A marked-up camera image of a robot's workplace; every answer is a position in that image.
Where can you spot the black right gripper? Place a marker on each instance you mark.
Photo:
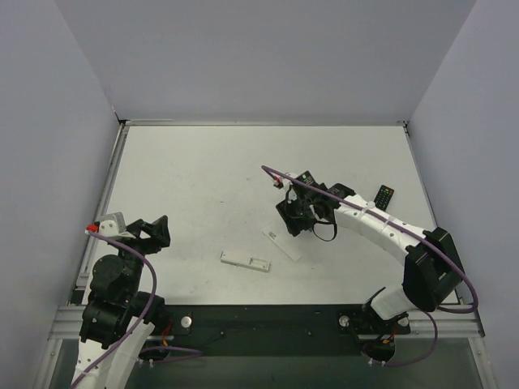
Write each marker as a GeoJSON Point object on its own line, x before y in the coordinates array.
{"type": "Point", "coordinates": [295, 215]}

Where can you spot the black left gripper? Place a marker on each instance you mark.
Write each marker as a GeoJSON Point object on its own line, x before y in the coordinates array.
{"type": "Point", "coordinates": [150, 237]}

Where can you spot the white battery cover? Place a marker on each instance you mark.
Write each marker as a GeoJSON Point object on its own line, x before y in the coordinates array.
{"type": "Point", "coordinates": [284, 243]}

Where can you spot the white remote control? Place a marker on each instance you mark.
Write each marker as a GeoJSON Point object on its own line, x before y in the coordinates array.
{"type": "Point", "coordinates": [244, 261]}

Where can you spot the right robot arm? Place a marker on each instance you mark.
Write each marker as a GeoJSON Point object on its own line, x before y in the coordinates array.
{"type": "Point", "coordinates": [431, 265]}

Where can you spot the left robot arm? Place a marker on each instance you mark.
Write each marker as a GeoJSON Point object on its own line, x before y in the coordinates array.
{"type": "Point", "coordinates": [118, 317]}

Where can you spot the black tv remote control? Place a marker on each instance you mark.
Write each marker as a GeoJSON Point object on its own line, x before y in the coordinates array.
{"type": "Point", "coordinates": [383, 197]}

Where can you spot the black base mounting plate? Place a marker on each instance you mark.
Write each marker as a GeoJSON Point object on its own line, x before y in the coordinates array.
{"type": "Point", "coordinates": [330, 330]}

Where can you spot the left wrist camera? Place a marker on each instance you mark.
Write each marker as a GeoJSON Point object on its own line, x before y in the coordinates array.
{"type": "Point", "coordinates": [112, 225]}

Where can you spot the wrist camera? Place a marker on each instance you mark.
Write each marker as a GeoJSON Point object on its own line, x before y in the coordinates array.
{"type": "Point", "coordinates": [112, 225]}
{"type": "Point", "coordinates": [299, 181]}

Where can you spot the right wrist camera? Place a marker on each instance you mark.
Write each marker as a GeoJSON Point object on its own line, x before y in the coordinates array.
{"type": "Point", "coordinates": [299, 181]}

